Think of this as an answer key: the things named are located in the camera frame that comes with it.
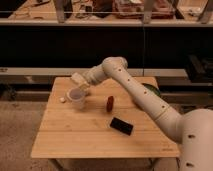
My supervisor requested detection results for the long shelf bench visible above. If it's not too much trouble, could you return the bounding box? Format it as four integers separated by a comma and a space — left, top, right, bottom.
0, 0, 213, 27

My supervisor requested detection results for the black rectangular block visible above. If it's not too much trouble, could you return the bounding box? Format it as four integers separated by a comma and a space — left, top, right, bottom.
110, 117, 133, 135

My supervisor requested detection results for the wooden table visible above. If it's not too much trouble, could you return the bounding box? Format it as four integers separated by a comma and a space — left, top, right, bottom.
31, 77, 179, 159

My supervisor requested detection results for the green bowl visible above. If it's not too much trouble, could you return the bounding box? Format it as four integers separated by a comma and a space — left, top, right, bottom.
142, 83, 161, 98

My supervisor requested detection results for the white ceramic cup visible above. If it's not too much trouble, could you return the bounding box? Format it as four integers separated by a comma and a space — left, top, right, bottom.
66, 88, 90, 110

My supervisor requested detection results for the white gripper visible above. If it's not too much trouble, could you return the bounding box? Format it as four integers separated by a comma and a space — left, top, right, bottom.
78, 68, 99, 91

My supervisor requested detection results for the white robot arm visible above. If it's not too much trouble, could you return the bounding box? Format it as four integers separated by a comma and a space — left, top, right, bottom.
82, 57, 213, 171

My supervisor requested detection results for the black equipment on right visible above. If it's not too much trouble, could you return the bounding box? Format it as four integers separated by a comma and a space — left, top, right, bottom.
185, 55, 213, 83

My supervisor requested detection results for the white sponge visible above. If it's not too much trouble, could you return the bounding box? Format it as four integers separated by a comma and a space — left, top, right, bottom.
71, 73, 85, 84

